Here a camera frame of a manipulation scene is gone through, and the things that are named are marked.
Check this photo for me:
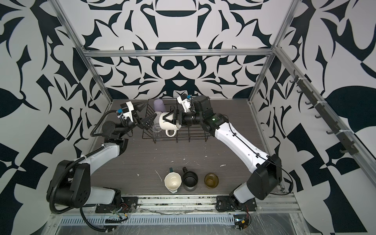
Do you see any red and white mug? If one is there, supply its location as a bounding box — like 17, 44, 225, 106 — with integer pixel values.
159, 113, 182, 138

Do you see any lavender plastic cup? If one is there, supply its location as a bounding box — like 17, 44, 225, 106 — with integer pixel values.
153, 99, 166, 113

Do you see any black wire dish rack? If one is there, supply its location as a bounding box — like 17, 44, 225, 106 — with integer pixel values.
142, 99, 211, 144

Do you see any cream mug green handle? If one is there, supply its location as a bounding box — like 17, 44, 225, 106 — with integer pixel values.
164, 167, 182, 193

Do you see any black mug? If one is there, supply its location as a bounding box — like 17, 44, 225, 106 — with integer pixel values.
182, 167, 198, 192

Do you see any clear glass cup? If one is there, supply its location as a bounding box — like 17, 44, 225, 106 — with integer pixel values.
152, 124, 164, 139

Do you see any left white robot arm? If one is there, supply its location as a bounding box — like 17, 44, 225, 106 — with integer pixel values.
47, 101, 156, 214

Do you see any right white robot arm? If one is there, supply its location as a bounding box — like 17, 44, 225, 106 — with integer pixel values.
159, 95, 285, 204

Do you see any olive green glass cup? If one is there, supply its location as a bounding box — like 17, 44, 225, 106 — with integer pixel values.
204, 173, 219, 189

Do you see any small green circuit board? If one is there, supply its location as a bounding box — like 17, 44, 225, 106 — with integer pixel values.
234, 213, 252, 231

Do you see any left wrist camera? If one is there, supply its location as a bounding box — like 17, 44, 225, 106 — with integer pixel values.
117, 101, 135, 122

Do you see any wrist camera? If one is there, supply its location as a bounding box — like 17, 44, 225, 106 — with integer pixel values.
177, 94, 191, 113
117, 101, 135, 122

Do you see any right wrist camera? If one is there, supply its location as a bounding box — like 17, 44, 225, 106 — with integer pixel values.
177, 94, 191, 113

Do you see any aluminium frame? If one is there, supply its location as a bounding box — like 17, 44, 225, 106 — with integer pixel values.
50, 1, 376, 184

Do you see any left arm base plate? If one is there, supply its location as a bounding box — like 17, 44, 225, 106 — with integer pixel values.
95, 196, 139, 213

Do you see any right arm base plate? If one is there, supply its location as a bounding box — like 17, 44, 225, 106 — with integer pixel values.
215, 195, 257, 212

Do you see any white slotted cable duct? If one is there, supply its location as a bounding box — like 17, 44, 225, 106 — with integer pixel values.
58, 215, 236, 226

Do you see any wall hook rail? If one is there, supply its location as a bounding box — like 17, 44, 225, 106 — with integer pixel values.
291, 70, 359, 155

